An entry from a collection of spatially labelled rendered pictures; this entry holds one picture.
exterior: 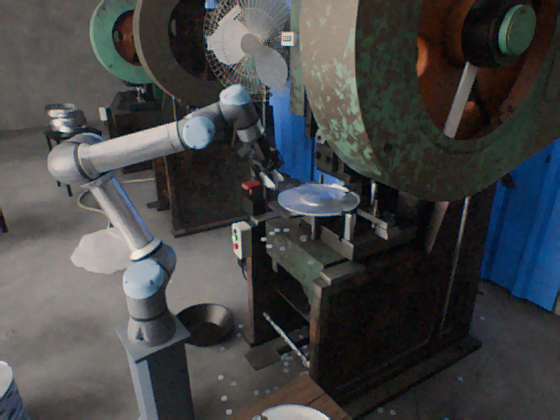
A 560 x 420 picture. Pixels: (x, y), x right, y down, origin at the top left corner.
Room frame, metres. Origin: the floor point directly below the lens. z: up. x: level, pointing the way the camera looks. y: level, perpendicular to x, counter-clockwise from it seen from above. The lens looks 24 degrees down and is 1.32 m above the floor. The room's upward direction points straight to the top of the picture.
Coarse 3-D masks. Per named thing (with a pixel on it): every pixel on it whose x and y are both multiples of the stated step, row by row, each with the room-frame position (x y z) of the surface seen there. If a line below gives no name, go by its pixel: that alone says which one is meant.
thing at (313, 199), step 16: (288, 192) 1.38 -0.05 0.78; (304, 192) 1.37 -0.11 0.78; (320, 192) 1.36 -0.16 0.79; (336, 192) 1.37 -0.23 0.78; (352, 192) 1.36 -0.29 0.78; (288, 208) 1.22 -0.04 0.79; (304, 208) 1.22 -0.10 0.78; (320, 208) 1.22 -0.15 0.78; (336, 208) 1.22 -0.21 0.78; (352, 208) 1.21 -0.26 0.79
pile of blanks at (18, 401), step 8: (16, 384) 1.02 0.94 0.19; (8, 392) 0.95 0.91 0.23; (16, 392) 0.99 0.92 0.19; (0, 400) 0.91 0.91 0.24; (8, 400) 0.94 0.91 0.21; (16, 400) 0.97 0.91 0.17; (0, 408) 0.90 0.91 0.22; (8, 408) 0.93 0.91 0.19; (16, 408) 0.96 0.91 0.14; (24, 408) 1.00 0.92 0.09; (0, 416) 0.89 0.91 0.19; (8, 416) 0.92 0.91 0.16; (16, 416) 0.94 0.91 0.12; (24, 416) 0.98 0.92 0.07
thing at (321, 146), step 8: (320, 136) 1.35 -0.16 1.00; (320, 144) 1.34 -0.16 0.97; (320, 152) 1.33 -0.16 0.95; (328, 152) 1.29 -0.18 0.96; (320, 160) 1.32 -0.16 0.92; (328, 160) 1.27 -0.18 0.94; (336, 160) 1.28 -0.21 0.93; (328, 168) 1.28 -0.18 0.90; (336, 168) 1.28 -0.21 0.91; (344, 168) 1.27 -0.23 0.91
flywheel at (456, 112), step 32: (448, 0) 0.99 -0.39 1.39; (480, 0) 0.95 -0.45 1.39; (512, 0) 0.92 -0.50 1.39; (544, 0) 1.15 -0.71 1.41; (448, 32) 0.97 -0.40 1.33; (480, 32) 0.91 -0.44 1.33; (512, 32) 0.89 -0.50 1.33; (544, 32) 1.15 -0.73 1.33; (448, 64) 1.00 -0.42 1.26; (480, 64) 0.94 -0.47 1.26; (512, 64) 1.14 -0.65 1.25; (448, 96) 1.01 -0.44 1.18; (512, 96) 1.13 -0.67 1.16; (448, 128) 0.94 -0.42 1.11; (480, 128) 1.09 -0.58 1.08
